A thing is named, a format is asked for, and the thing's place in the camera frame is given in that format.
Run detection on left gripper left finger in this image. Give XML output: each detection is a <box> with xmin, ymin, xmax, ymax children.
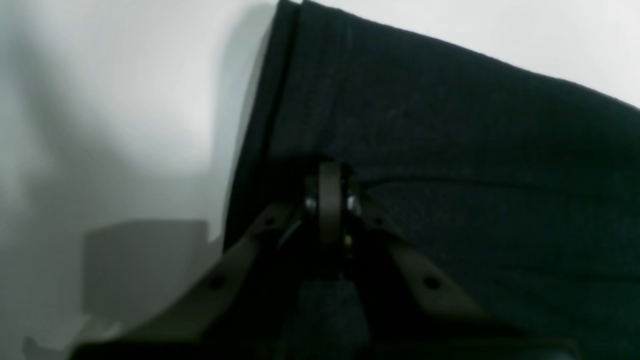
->
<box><xmin>71</xmin><ymin>202</ymin><xmax>313</xmax><ymax>360</ymax></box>

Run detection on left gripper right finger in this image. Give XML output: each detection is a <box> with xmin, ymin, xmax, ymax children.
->
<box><xmin>345</xmin><ymin>194</ymin><xmax>576</xmax><ymax>351</ymax></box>

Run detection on black T-shirt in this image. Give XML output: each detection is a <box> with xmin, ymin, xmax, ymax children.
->
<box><xmin>224</xmin><ymin>0</ymin><xmax>640</xmax><ymax>360</ymax></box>

